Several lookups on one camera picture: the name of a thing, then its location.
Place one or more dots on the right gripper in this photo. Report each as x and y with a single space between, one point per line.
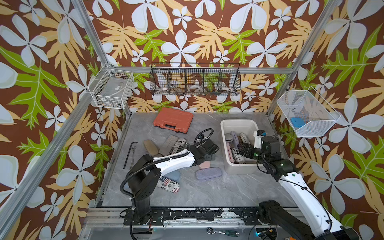
250 148

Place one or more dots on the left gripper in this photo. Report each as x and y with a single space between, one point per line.
212 156

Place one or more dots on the small pink glasses case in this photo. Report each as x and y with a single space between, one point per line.
205 165

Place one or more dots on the floral print glasses case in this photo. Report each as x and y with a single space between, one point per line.
244 138

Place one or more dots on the cream plastic storage box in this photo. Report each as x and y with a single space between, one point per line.
248 127

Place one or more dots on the grey fabric glasses case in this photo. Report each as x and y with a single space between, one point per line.
229 138

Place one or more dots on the newspaper print glasses case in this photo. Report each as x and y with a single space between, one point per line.
238 156

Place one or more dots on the pale purple glasses case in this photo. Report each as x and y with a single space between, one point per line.
235 139

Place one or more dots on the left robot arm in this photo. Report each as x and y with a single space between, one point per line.
142 179

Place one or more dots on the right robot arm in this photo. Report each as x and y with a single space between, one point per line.
320 224

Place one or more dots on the lavender glasses case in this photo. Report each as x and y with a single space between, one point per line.
208 173

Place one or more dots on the light grey glasses case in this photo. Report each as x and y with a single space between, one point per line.
168 145

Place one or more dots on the blue glasses case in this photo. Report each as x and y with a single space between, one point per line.
174 176

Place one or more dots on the tan glasses case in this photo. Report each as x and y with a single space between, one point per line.
151 147

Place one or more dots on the flag print glasses case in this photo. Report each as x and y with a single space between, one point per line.
168 185

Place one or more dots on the blue object in basket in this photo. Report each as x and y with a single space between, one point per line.
297 122

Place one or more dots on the red plastic tool case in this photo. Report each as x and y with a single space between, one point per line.
174 120

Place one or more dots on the white mesh basket right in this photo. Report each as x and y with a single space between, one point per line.
320 116

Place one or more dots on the ratchet wrench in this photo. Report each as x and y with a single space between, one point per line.
229 233

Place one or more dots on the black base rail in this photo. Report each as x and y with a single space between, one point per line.
248 216

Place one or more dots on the black wire basket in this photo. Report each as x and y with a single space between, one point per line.
195 79

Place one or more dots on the white wire basket left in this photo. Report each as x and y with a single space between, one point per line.
111 87

